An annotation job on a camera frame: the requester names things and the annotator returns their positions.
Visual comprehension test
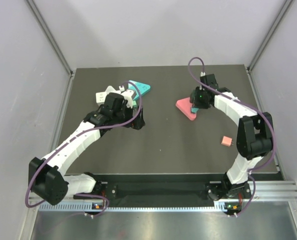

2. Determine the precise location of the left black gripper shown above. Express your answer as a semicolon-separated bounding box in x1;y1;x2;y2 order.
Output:
112;102;145;130

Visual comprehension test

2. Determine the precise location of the teal small cube plug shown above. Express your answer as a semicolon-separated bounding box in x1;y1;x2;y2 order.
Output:
190;107;199;114

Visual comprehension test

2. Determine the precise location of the pink triangular power strip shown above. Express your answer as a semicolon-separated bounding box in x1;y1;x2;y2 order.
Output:
175;97;197;121

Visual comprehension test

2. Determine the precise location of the teal triangular power strip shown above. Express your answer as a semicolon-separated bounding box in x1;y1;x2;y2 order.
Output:
128;80;151;101

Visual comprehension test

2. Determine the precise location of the white triangular power strip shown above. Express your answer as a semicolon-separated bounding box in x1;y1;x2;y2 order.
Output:
105;85;116;95

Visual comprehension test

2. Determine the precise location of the plain white cube socket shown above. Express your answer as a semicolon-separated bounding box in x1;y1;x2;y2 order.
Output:
95;91;107;106

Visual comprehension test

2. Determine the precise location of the pink small cube plug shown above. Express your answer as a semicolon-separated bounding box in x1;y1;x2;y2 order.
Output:
221;136;234;147

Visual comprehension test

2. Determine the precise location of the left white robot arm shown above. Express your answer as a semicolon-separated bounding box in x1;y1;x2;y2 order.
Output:
26;89;145;206

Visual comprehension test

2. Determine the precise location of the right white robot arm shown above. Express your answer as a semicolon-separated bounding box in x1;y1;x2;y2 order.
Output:
189;72;273;200

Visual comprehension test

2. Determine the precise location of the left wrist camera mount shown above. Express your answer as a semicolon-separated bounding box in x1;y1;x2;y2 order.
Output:
119;85;135;109

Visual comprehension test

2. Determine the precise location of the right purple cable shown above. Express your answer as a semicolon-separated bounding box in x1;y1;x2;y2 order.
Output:
187;57;276;218

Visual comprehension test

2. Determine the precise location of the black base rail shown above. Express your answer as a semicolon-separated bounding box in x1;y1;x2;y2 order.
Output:
88;173;249;201

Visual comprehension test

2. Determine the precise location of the grey slotted cable duct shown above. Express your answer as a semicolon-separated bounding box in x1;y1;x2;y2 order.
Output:
38;201;242;213

